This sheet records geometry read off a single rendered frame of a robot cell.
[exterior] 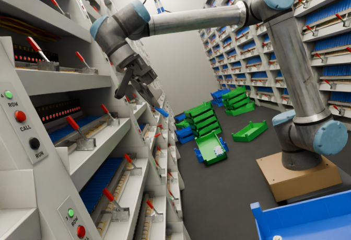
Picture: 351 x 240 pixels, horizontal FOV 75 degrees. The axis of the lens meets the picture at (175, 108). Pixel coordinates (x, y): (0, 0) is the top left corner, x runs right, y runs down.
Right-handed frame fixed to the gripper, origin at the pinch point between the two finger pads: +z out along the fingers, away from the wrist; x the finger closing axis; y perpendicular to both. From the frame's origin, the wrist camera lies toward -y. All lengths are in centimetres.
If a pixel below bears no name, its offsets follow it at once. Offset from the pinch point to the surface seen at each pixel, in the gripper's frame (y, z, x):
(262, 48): 159, 36, 90
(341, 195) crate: 4, 33, -52
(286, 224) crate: -7, 35, -44
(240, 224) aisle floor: 2, 76, 16
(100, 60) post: -2.1, -27.8, 14.0
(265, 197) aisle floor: 24, 82, 19
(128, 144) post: -14.5, 7.3, 17.4
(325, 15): 124, 25, 3
